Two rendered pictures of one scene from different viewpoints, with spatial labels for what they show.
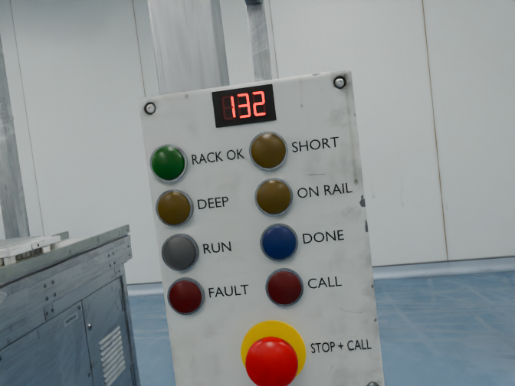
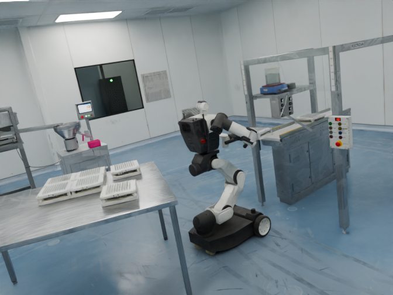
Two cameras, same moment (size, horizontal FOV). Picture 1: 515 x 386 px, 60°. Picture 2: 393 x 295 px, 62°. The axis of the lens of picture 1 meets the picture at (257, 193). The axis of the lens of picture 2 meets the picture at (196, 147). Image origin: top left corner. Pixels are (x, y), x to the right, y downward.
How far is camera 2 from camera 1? 2.51 m
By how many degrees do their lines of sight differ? 50
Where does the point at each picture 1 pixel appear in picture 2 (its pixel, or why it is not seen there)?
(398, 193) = not seen: outside the picture
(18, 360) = (313, 143)
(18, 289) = (314, 127)
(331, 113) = (345, 121)
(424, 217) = not seen: outside the picture
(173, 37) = (334, 107)
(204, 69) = (337, 111)
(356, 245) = (347, 134)
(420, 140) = not seen: outside the picture
